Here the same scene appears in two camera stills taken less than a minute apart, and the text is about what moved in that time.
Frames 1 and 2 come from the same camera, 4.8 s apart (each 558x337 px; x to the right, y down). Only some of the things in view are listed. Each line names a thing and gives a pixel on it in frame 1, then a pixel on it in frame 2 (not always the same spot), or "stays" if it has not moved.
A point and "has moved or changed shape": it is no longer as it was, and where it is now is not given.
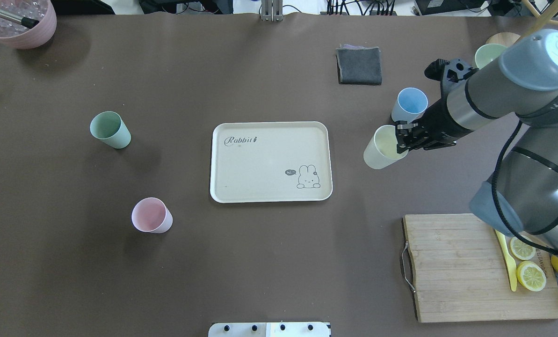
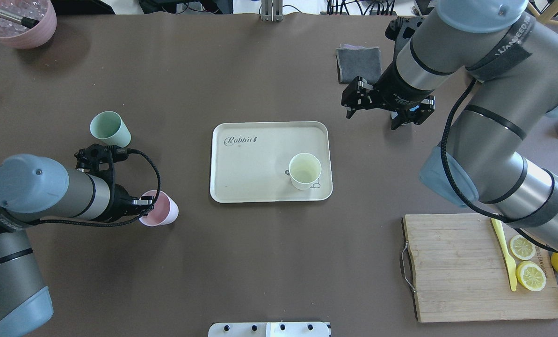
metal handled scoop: x=26 y=22 stays
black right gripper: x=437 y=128 → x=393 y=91
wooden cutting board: x=460 y=272 stays
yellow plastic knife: x=510 y=264 stays
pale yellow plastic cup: x=381 y=150 → x=304 y=170
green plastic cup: x=108 y=126 stays
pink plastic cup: x=151 y=215 has moved or changed shape
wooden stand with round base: x=506 y=39 stays
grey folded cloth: x=358 y=65 stays
